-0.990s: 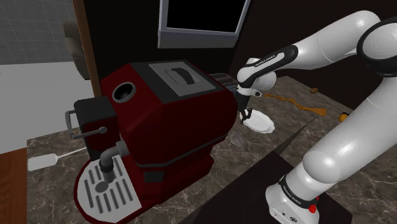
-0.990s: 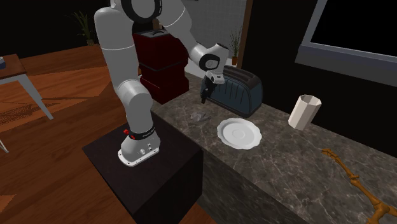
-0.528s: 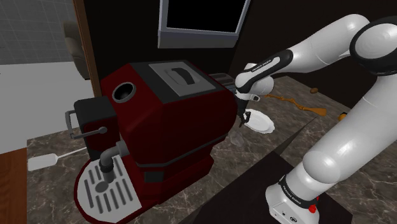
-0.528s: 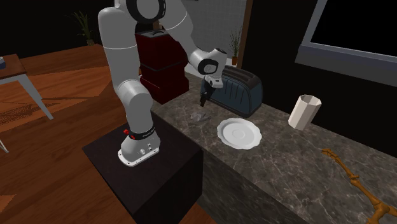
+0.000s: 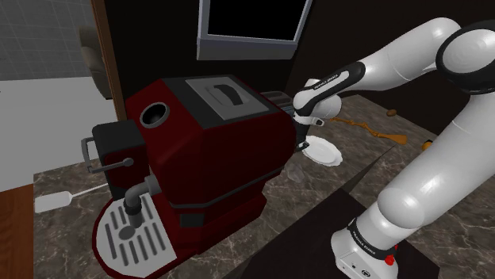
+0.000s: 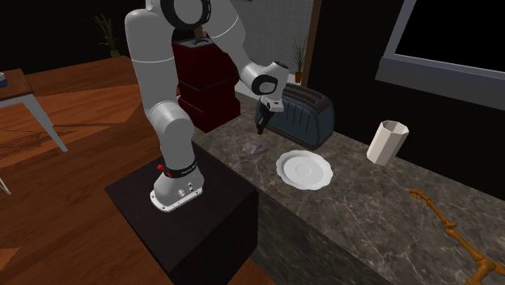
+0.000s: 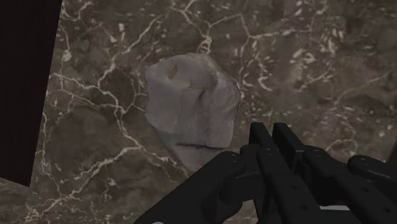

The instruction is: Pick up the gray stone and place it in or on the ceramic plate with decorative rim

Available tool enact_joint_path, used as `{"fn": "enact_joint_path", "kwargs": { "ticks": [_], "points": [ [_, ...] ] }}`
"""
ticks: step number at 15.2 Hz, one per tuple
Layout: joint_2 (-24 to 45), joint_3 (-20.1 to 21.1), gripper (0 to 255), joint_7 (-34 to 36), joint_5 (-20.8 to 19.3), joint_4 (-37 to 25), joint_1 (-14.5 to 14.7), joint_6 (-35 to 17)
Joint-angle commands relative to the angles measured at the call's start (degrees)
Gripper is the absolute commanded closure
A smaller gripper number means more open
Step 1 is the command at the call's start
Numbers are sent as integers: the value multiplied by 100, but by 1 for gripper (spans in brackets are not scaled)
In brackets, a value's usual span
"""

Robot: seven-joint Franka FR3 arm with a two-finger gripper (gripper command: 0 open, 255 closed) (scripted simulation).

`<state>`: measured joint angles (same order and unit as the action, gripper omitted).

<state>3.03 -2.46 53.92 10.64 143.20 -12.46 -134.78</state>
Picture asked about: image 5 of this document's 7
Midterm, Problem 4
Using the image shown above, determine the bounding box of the beige chair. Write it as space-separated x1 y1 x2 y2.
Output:
79 25 114 101

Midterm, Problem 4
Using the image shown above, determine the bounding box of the brown wooden ladle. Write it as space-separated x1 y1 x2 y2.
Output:
329 117 409 146

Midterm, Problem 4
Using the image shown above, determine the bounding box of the white spatula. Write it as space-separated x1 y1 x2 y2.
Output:
33 182 110 214

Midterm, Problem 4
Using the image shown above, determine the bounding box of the dark robot stand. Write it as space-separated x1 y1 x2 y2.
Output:
223 188 442 279

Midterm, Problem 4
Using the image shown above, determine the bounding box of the white plate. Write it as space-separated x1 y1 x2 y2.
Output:
301 135 344 167

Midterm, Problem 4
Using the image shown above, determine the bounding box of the grey framed window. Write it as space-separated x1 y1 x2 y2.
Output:
196 0 313 62

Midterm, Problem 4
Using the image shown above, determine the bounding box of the brown wooden door frame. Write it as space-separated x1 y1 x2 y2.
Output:
90 0 128 121

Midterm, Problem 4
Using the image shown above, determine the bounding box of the dark red coffee machine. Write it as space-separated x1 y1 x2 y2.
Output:
80 74 299 279

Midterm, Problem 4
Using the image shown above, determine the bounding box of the brown wooden cabinet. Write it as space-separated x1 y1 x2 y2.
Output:
0 183 36 279

